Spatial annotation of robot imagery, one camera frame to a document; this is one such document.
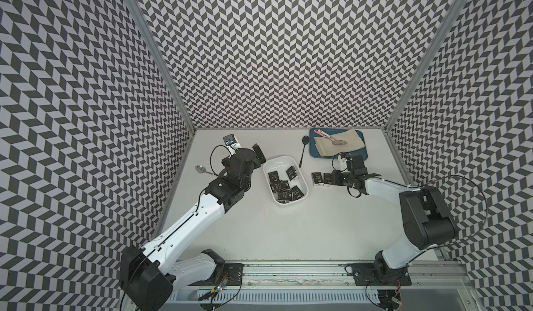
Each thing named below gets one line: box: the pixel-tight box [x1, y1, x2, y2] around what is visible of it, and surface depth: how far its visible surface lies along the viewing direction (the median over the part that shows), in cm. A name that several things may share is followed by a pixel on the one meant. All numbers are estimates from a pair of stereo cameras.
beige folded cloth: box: [314, 129, 366, 158], surface depth 112 cm
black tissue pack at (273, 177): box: [267, 170, 281, 184], surface depth 98 cm
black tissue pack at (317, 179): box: [311, 172, 325, 187], surface depth 98 cm
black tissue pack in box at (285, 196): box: [277, 190, 294, 204], surface depth 89 cm
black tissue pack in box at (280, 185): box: [269, 180, 291, 193], surface depth 93 cm
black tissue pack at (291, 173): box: [285, 165, 299, 182], surface depth 98 cm
